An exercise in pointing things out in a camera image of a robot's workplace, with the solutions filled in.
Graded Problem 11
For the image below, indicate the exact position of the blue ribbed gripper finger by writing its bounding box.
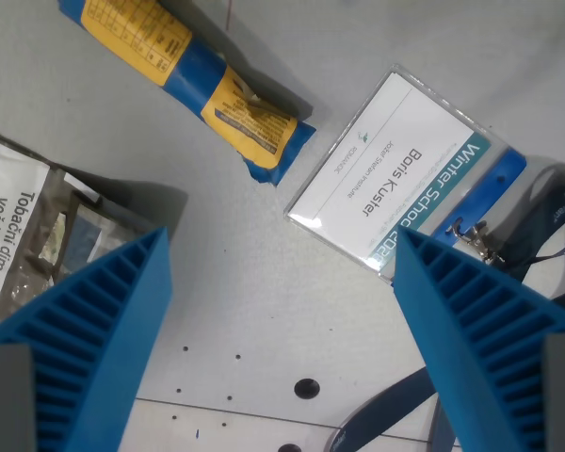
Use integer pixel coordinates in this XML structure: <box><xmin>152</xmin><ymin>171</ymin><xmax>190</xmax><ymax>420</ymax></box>
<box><xmin>392</xmin><ymin>225</ymin><xmax>565</xmax><ymax>452</ymax></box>
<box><xmin>0</xmin><ymin>225</ymin><xmax>175</xmax><ymax>452</ymax></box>

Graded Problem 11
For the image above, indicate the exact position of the clear plastic name badge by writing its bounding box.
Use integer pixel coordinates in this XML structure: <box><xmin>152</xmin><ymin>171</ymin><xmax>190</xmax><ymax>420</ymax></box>
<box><xmin>283</xmin><ymin>64</ymin><xmax>528</xmax><ymax>283</ymax></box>

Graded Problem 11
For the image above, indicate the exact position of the tobacco pouch with warning label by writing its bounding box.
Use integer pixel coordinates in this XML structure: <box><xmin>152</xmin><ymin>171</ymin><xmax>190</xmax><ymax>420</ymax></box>
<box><xmin>0</xmin><ymin>126</ymin><xmax>189</xmax><ymax>336</ymax></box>

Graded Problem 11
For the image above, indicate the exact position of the blue and yellow bag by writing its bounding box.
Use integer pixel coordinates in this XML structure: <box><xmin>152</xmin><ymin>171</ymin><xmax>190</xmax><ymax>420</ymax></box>
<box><xmin>57</xmin><ymin>0</ymin><xmax>318</xmax><ymax>187</ymax></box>

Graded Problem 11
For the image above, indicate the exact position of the dark blue lanyard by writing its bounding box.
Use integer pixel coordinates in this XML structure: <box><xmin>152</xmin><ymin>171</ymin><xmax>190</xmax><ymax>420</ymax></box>
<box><xmin>328</xmin><ymin>163</ymin><xmax>565</xmax><ymax>452</ymax></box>

